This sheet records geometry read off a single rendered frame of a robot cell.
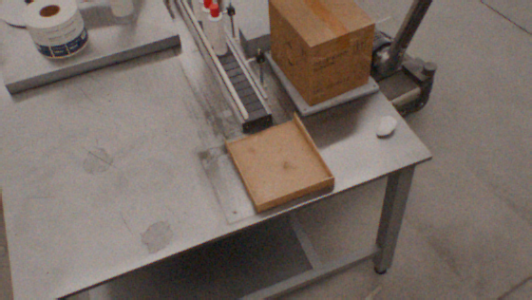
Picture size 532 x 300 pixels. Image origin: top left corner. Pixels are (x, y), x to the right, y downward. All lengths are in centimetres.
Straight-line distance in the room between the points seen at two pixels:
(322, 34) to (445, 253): 126
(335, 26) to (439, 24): 197
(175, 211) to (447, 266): 134
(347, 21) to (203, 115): 59
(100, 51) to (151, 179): 65
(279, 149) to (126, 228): 55
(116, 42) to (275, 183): 91
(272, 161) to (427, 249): 107
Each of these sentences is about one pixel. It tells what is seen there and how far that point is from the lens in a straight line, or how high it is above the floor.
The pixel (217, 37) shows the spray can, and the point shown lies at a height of 97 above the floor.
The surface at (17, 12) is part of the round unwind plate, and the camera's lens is 258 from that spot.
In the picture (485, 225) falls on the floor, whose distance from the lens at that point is 277.
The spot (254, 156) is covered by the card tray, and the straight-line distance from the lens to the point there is 181.
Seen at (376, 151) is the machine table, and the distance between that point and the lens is 184.
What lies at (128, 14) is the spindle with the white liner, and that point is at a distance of 234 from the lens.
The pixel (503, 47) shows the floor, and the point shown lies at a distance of 366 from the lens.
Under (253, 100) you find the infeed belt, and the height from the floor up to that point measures 88.
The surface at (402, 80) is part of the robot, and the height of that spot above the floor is 24.
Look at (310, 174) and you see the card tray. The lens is 176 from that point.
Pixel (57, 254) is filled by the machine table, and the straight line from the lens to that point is 176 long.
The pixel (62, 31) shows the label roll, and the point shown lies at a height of 99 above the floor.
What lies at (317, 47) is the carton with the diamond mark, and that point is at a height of 111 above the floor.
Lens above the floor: 224
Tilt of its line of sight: 50 degrees down
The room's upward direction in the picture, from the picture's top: 5 degrees counter-clockwise
